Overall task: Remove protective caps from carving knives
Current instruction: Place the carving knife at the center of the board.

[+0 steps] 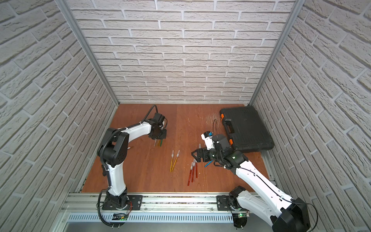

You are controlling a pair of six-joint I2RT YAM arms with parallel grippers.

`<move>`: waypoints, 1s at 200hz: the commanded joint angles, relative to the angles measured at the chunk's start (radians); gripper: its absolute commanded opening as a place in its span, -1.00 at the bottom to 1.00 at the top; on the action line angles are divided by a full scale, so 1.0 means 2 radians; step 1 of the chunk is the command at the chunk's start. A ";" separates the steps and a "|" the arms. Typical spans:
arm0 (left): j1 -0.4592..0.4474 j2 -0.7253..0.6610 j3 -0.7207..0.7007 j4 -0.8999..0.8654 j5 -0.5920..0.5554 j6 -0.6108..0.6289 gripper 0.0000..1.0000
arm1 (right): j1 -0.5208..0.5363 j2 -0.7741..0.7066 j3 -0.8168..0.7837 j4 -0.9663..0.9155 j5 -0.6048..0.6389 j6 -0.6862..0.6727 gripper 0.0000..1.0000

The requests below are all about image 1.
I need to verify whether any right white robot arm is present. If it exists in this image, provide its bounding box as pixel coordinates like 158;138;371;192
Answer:
191;131;316;232

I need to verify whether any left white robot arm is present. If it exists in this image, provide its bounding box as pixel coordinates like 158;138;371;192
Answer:
97;113;167;209

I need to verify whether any black plastic tool case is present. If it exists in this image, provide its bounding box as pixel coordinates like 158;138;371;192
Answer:
219;106;274;153

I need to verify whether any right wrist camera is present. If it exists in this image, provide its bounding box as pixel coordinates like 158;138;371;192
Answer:
201;131;214;150

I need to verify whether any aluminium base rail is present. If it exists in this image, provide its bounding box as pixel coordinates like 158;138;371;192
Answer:
52;192;299;232

